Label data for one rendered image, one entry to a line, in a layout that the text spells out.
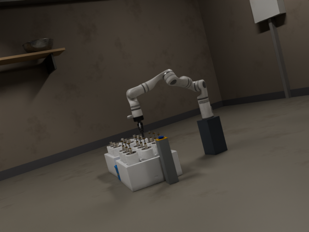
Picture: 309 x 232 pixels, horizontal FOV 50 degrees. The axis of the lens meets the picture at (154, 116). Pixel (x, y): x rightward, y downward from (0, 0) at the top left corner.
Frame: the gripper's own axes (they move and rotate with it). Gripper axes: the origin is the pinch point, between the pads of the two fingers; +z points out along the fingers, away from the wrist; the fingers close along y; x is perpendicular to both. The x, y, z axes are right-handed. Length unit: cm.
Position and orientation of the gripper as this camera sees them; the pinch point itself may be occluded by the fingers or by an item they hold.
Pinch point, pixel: (142, 135)
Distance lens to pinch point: 239.6
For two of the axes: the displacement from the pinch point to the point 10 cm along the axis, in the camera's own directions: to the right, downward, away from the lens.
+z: 2.6, 9.6, 0.8
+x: -9.7, 2.5, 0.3
